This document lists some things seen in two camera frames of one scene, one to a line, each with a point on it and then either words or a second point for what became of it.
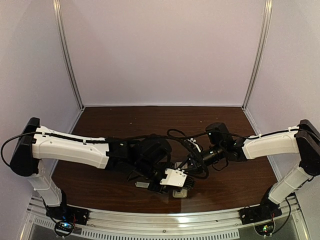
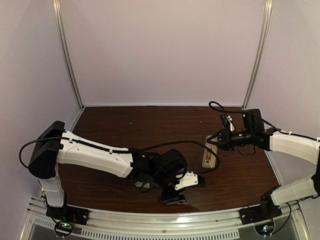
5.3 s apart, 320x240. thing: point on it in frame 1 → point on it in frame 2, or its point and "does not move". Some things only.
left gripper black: (155, 186) → (172, 196)
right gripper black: (194, 164) → (225, 139)
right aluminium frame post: (262, 52) does not move
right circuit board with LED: (265, 229) does not move
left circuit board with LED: (63, 228) does not move
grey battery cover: (141, 184) does not move
